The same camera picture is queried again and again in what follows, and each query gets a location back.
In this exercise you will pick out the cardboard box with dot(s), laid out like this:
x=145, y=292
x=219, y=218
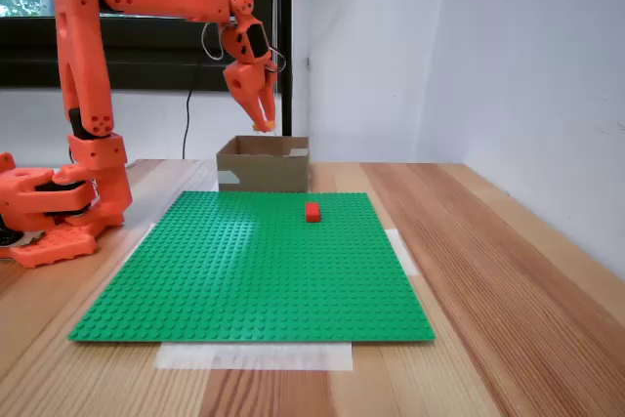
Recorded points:
x=268, y=173

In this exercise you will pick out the red lego block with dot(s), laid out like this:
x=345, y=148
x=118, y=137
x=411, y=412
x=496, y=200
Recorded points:
x=312, y=213

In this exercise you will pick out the green lego baseplate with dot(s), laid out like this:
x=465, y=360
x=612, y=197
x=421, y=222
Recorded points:
x=220, y=280

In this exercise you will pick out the black framed window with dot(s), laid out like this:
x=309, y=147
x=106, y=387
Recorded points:
x=146, y=55

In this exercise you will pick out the short white tape strip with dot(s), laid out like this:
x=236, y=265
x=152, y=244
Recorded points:
x=407, y=261
x=139, y=236

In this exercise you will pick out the wide white tape strip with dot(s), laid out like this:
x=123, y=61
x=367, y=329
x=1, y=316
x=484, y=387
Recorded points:
x=254, y=358

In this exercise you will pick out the black table clamp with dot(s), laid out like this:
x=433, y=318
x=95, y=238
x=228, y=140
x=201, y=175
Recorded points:
x=7, y=238

